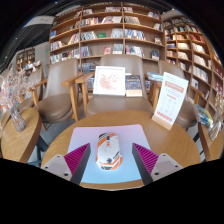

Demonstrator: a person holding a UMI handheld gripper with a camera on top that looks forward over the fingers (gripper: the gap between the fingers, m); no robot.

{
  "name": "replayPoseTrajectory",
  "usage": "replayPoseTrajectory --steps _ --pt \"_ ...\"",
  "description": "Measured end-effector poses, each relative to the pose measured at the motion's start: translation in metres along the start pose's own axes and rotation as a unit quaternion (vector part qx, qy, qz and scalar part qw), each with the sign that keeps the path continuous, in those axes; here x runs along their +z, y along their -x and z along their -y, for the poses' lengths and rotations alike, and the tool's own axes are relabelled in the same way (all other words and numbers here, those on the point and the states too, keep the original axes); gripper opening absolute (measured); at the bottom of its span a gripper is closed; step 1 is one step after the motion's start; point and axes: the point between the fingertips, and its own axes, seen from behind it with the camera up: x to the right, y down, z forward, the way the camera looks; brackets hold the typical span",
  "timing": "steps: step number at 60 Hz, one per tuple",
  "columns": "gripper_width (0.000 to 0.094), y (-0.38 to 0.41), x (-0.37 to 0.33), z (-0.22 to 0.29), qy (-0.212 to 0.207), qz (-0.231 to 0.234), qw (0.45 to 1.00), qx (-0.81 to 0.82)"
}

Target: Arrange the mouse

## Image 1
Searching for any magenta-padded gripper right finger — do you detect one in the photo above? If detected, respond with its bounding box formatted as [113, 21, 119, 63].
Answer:
[131, 143, 184, 186]

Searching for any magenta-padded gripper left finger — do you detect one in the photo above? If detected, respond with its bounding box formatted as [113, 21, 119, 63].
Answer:
[41, 143, 92, 186]

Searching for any white and orange computer mouse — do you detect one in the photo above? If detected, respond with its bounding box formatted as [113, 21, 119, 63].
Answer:
[95, 132, 124, 171]

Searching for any pink and blue mouse pad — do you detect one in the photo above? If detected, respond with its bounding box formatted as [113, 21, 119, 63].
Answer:
[67, 124, 152, 185]

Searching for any round wooden side table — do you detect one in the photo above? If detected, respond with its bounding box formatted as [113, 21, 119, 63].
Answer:
[197, 121, 224, 163]
[0, 107, 49, 165]

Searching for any small glass vase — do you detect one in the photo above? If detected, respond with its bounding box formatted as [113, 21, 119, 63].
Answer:
[8, 106, 27, 133]

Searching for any white sign on wooden base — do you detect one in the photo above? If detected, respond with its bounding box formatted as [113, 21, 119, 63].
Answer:
[151, 71, 190, 131]

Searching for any blue and yellow book stack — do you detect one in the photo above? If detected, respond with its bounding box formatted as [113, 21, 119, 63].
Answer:
[194, 103, 214, 128]

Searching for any dark cover book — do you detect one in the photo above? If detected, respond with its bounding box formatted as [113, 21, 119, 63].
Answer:
[125, 74, 144, 98]

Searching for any white and blue book stack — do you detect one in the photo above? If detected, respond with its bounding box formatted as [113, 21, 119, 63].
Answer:
[146, 71, 164, 83]

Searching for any white framed red print picture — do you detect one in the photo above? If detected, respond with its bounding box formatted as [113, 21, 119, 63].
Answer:
[92, 65, 127, 97]

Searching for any small distant wooden bookshelf unit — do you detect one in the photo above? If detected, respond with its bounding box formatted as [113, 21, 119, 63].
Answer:
[15, 48, 37, 73]

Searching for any wide wooden bookshelf unit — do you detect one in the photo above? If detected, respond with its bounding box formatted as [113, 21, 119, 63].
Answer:
[48, 2, 166, 73]

